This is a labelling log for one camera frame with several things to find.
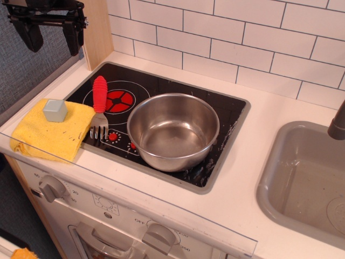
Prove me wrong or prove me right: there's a yellow cloth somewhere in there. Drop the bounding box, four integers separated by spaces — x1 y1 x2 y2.
10 99 95 162

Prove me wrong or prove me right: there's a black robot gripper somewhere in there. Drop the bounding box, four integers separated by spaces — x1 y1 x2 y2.
4 1 88 56

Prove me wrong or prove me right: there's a stainless steel pot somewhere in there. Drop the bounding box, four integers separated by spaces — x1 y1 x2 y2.
127 93 220 172

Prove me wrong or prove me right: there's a grey oven door handle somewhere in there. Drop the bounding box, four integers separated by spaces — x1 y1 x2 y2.
75 222 147 258

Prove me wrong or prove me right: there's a right grey oven knob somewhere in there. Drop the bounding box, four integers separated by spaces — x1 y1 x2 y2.
142 223 177 255

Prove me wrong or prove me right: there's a wooden side post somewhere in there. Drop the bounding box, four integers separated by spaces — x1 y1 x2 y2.
82 0 114 71

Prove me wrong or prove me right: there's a red handled toy fork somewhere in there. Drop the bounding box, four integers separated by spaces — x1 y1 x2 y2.
89 76 108 139

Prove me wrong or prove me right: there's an orange cloth on floor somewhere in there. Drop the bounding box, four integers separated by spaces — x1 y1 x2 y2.
10 248 38 259

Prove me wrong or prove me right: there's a left grey oven knob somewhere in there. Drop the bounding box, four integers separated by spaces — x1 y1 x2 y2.
39 175 66 203

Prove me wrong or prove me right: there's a grey toy sink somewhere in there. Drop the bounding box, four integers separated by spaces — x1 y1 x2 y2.
257 121 344 249

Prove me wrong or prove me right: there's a grey cube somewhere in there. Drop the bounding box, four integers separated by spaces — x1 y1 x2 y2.
43 99 67 122

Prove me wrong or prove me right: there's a grey faucet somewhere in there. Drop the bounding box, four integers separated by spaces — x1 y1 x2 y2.
327 101 345 140

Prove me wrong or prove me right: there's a grey oven knob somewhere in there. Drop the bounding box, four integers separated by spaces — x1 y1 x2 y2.
39 175 66 203
142 223 177 255

